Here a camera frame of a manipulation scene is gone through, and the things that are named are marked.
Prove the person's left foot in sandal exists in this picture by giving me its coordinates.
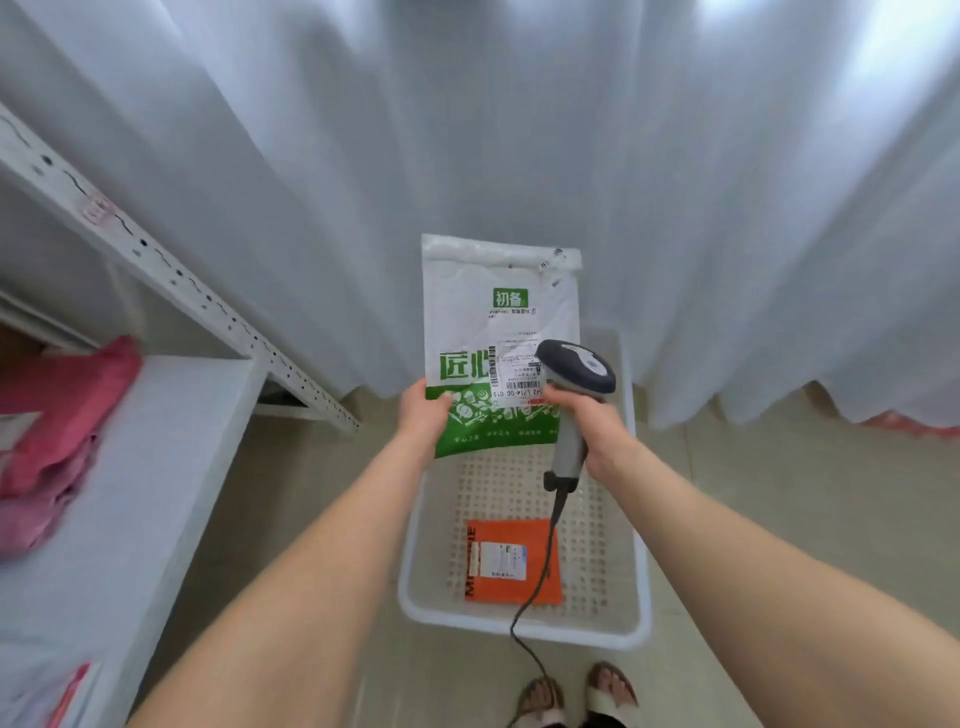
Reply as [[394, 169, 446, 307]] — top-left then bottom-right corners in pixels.
[[516, 676, 565, 728]]

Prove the white and green mailer bag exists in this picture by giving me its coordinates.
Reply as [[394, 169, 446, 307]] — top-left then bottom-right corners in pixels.
[[420, 233, 583, 459]]

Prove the person's right foot in sandal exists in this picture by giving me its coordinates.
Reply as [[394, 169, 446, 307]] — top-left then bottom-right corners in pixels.
[[583, 661, 639, 728]]

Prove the white parcel with red edge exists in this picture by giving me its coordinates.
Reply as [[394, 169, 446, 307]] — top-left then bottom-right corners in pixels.
[[0, 660, 102, 728]]

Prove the white plastic perforated basket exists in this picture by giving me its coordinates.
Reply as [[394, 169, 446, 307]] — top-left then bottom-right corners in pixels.
[[397, 327, 653, 651]]

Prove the pink plastic bag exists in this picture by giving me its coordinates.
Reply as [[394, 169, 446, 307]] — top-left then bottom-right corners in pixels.
[[0, 335, 144, 558]]

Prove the white curtain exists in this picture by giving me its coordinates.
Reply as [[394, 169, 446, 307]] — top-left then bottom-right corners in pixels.
[[0, 0, 960, 430]]

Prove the black scanner cable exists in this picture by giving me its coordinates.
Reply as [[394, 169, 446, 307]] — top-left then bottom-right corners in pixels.
[[508, 489, 568, 728]]

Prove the red object behind curtain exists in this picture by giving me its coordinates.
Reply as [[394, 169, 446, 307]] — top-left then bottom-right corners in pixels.
[[862, 412, 960, 441]]

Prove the orange parcel with white label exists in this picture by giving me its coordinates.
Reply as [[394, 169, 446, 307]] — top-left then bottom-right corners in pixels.
[[464, 518, 564, 606]]

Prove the white metal shelf rack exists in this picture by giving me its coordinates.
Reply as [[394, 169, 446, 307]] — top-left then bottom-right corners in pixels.
[[0, 101, 363, 728]]

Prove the person's left forearm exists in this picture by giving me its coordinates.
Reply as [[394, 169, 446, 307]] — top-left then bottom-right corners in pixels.
[[126, 433, 438, 728]]

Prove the person's right hand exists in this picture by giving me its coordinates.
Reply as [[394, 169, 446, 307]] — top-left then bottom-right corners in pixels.
[[541, 382, 640, 482]]

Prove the grey handheld barcode scanner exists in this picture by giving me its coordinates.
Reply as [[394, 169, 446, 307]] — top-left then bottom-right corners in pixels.
[[534, 339, 618, 494]]

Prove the person's right forearm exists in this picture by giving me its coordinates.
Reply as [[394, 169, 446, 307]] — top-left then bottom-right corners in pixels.
[[591, 441, 960, 728]]

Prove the person's left hand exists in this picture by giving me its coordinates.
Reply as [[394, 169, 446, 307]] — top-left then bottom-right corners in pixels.
[[395, 378, 456, 453]]

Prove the person's foot in sandal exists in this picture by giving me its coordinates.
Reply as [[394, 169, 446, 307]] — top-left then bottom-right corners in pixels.
[[516, 676, 565, 728], [583, 661, 639, 728]]

